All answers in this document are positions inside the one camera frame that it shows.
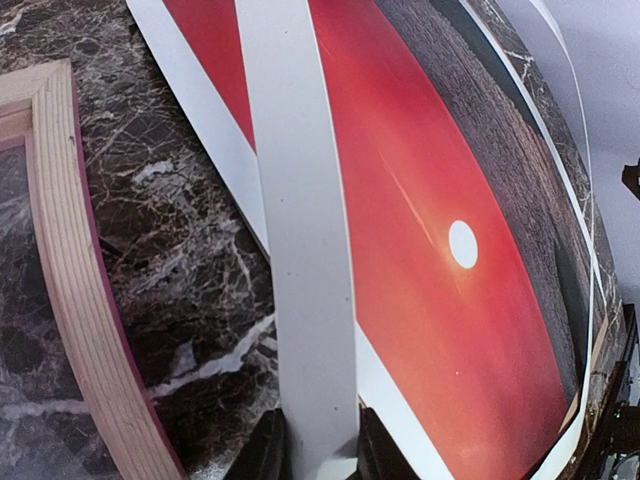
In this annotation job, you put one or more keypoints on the brown cardboard backing board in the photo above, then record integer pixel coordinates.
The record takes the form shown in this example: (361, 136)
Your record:
(581, 405)

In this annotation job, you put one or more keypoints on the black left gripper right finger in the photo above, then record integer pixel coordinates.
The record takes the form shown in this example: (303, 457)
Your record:
(378, 456)

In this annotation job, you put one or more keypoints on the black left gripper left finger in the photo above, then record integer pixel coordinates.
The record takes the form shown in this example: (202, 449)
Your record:
(263, 455)

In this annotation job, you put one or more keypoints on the light wooden picture frame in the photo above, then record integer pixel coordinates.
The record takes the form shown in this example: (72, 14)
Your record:
(39, 108)

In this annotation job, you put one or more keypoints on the white photo mat board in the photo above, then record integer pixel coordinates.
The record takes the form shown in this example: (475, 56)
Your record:
(325, 359)

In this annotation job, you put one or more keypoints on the red sunset photo print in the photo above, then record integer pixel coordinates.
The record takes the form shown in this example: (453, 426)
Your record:
(469, 258)

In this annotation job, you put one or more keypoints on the clear acrylic sheet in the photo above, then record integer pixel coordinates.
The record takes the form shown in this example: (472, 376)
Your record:
(46, 429)

